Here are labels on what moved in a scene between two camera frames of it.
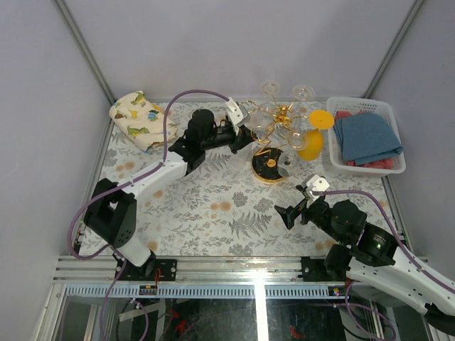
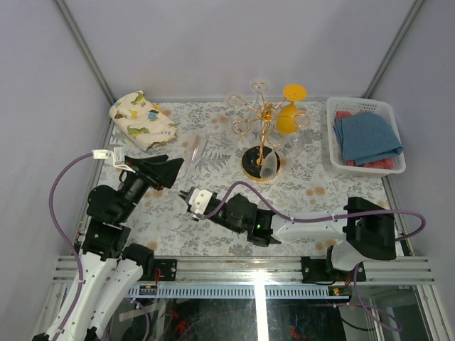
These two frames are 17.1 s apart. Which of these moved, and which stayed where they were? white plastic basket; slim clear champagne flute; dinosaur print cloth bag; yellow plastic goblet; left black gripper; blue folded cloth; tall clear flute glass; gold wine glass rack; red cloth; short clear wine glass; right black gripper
Moved: left black gripper; right black gripper; slim clear champagne flute; yellow plastic goblet; gold wine glass rack; short clear wine glass; tall clear flute glass
Stayed: blue folded cloth; white plastic basket; dinosaur print cloth bag; red cloth
